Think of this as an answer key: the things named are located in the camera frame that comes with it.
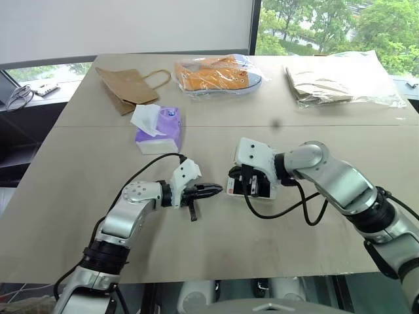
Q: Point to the clear plastic shoe bag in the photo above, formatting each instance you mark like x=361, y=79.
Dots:
x=258, y=70

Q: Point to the paper bags in clear plastic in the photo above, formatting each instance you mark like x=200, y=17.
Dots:
x=373, y=78

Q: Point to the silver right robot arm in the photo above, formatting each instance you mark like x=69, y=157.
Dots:
x=343, y=183

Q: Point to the white rounded robot leg shell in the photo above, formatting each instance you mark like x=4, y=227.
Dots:
x=196, y=294

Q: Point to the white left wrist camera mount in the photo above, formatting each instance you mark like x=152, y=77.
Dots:
x=185, y=171

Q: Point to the grey robot torso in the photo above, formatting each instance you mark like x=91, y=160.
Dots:
x=268, y=308

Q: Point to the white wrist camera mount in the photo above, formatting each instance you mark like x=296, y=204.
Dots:
x=253, y=155
x=185, y=171

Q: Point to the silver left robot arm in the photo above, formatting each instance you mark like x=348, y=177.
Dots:
x=131, y=209

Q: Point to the purple tissue pack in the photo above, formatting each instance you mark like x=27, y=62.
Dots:
x=167, y=131

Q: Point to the dark window frame post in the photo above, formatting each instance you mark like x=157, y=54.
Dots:
x=254, y=26

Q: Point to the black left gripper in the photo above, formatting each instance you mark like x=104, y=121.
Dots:
x=188, y=196

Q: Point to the orange canvas sneaker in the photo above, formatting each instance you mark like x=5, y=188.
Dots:
x=209, y=76

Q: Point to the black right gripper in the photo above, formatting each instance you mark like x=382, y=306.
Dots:
x=260, y=183

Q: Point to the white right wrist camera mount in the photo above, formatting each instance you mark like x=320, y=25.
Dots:
x=253, y=155

